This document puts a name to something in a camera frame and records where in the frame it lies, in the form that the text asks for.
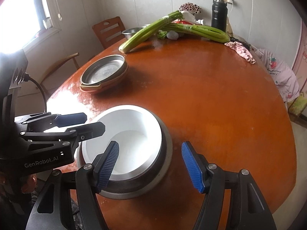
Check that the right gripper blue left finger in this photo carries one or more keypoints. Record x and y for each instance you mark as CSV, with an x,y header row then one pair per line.
x,y
104,164

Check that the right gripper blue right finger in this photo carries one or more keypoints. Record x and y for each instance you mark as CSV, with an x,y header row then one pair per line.
x,y
195,166

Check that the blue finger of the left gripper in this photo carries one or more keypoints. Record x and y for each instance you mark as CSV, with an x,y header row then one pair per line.
x,y
88,131
45,121

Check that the grey metal pot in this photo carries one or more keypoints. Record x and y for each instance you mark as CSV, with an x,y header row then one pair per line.
x,y
131,188

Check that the large white noodle bowl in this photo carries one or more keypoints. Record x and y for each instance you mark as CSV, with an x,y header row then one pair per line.
x,y
138,134

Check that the pink animal-shaped plate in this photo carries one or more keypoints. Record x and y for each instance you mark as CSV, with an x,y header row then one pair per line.
x,y
103,86

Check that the shallow stainless steel pan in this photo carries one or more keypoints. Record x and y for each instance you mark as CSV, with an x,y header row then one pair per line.
x,y
103,69

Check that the yellow wooden plate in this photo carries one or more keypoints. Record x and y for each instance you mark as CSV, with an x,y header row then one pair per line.
x,y
102,77

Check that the brown wooden slat chair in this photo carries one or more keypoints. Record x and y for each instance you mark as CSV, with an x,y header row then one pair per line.
x,y
109,31

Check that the stainless steel mixing bowl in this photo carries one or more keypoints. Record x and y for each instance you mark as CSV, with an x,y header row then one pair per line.
x,y
130,32

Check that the pink strawberry child garment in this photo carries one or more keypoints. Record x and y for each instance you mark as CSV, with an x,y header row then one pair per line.
x,y
282,75

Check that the pink patterned cloth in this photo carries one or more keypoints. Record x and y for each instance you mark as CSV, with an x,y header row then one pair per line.
x,y
241,51

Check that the rear celery bunch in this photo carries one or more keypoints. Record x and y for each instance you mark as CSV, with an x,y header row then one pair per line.
x,y
199,30

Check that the celery bunch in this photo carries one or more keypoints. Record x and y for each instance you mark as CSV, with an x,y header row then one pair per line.
x,y
199,30
145,33

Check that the white foam fruit net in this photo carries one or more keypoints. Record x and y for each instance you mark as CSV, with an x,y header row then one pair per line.
x,y
172,35

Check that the front celery bunch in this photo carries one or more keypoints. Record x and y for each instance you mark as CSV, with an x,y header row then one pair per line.
x,y
145,33

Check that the black thermos flask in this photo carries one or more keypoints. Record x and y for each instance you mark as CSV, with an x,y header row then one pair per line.
x,y
219,15

